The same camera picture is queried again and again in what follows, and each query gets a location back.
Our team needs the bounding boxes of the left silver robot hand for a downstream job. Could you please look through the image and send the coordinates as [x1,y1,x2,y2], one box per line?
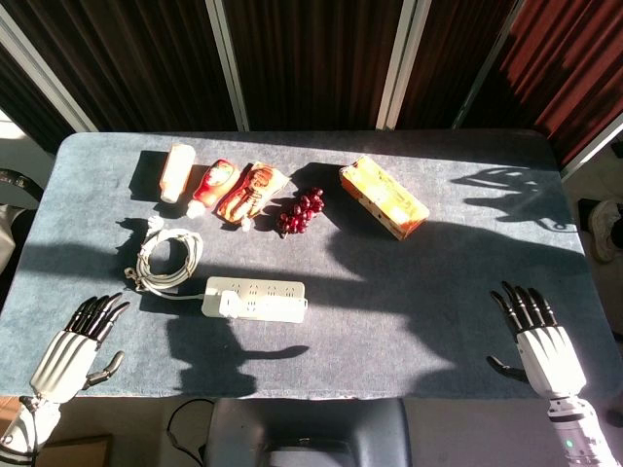
[28,291,131,404]

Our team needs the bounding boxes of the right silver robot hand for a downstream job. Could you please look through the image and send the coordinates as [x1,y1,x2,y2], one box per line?
[486,280,588,401]

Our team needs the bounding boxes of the white power strip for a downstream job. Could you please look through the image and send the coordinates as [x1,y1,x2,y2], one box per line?
[202,275,310,324]

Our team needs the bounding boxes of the brown wooden board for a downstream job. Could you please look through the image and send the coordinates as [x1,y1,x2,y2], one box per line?
[36,436,114,467]

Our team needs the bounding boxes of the white sneaker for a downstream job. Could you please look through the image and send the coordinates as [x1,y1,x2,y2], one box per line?
[587,198,623,264]

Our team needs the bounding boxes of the blue-grey tablecloth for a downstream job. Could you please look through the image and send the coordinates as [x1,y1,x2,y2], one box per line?
[0,129,623,401]

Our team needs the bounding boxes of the dark chair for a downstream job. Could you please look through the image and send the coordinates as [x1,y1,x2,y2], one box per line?
[0,167,48,293]

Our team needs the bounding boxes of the beige squeeze bottle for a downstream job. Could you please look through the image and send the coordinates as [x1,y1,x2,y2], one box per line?
[159,143,197,204]

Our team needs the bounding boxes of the orange cardboard box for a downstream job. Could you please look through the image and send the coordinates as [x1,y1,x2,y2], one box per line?
[339,154,431,241]

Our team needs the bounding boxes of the red ketchup bottle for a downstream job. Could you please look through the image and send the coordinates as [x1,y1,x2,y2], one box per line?
[186,159,241,219]

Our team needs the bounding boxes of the orange snack pouch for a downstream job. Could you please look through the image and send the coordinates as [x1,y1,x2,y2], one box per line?
[216,162,292,231]

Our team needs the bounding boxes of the dark folding screen panel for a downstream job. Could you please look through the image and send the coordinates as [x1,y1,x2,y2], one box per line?
[398,0,525,130]
[0,43,74,152]
[461,0,623,169]
[0,0,249,132]
[218,0,420,131]

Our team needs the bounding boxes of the dark red grape bunch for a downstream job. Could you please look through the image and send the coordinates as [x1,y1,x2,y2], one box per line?
[275,187,326,238]

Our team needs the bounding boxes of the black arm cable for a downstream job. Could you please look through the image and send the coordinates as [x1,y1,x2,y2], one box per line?
[19,396,40,456]

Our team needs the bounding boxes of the white coiled power cord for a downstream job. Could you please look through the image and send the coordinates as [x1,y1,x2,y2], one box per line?
[124,216,205,299]

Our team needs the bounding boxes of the black floor cable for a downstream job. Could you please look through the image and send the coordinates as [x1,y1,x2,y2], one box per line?
[166,397,215,467]

